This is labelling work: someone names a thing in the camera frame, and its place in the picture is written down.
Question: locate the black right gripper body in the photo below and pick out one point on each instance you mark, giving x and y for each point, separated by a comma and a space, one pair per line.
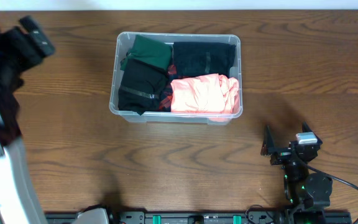
282, 155

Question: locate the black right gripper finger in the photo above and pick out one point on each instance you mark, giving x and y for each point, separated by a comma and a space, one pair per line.
306, 128
268, 146

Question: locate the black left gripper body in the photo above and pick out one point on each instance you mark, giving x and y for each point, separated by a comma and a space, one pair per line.
15, 54

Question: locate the salmon pink garment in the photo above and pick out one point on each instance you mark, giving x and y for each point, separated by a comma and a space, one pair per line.
213, 96

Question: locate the red navy plaid shirt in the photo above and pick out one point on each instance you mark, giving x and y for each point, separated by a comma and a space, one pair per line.
166, 95

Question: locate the navy garment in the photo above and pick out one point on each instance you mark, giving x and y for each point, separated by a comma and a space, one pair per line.
193, 59

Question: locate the dark green garment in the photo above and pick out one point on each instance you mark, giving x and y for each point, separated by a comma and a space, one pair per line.
150, 52

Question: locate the black garment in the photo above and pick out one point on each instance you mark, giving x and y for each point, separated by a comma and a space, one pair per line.
140, 88

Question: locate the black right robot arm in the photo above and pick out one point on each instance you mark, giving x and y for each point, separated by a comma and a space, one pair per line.
308, 193

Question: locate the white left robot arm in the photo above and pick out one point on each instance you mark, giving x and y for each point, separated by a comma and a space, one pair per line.
18, 200

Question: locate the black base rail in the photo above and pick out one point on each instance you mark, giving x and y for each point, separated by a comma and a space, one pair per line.
252, 216

